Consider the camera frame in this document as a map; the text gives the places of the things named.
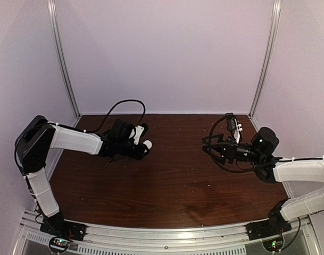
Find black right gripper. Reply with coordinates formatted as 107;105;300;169
202;132;264;165

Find white oval charging case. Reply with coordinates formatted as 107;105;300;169
143;140;152;150

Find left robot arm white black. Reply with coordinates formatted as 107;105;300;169
14;115;152;241

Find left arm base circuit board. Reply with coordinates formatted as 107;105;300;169
48;236;71;254

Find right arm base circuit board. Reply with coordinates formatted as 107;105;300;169
262;237;284;253

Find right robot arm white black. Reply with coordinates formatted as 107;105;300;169
202;127;324;240

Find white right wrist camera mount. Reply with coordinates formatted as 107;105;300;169
225;113;243;144

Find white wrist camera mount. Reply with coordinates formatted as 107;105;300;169
225;113;243;144
129;123;149;145

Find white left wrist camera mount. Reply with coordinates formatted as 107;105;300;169
129;123;149;145

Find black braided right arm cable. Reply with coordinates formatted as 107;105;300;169
208;114;261;173

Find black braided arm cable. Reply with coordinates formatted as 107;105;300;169
83;99;147;133
208;114;261;173

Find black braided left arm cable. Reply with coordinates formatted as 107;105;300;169
83;99;147;133

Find aluminium front frame rail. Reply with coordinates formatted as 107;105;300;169
10;210;322;254

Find aluminium corner post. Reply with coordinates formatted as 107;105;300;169
248;0;281;119
47;0;81;118

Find left aluminium corner post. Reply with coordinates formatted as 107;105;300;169
47;0;81;118

